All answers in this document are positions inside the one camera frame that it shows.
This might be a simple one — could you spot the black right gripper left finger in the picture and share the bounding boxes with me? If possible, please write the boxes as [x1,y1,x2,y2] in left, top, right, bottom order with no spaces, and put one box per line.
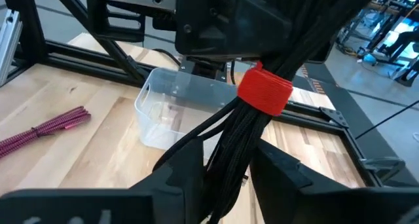
[0,137,206,224]

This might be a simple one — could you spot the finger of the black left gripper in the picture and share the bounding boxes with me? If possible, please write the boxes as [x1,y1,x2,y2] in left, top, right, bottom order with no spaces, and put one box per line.
[85,0,147,43]
[175,0,293,60]

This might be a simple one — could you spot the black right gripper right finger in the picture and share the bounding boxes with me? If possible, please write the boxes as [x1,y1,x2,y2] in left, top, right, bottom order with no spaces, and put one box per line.
[249,138,419,224]

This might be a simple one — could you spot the black cable bundle red strap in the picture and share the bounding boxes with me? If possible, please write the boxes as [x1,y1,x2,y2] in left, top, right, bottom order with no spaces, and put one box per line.
[152,0,377,224]

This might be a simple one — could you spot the pink braided cable bundle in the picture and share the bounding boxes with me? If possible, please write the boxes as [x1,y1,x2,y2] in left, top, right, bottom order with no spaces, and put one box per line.
[0,105,92,159]

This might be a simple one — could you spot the clear plastic bin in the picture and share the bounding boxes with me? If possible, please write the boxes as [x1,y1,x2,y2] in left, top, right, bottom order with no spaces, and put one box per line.
[134,66,240,152]

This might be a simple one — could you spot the silver aluminium extrusion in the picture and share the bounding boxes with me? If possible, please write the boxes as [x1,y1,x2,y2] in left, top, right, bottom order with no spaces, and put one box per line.
[0,9,24,87]

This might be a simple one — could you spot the black hazard-striped floor mat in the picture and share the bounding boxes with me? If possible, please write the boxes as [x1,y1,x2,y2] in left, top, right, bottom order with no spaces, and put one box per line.
[293,62,419,187]

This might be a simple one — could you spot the background workstation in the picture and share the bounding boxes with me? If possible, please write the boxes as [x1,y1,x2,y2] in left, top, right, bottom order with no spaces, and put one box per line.
[337,0,419,87]

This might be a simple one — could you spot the black table frame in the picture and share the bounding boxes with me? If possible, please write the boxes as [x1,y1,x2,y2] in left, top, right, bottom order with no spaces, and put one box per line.
[0,0,419,189]

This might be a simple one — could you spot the grey frame clamp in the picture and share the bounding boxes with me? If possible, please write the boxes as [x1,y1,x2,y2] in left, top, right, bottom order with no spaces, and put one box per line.
[359,156,407,183]

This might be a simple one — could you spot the thin black taut cable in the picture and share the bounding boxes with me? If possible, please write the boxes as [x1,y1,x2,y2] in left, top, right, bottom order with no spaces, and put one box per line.
[355,99,419,140]

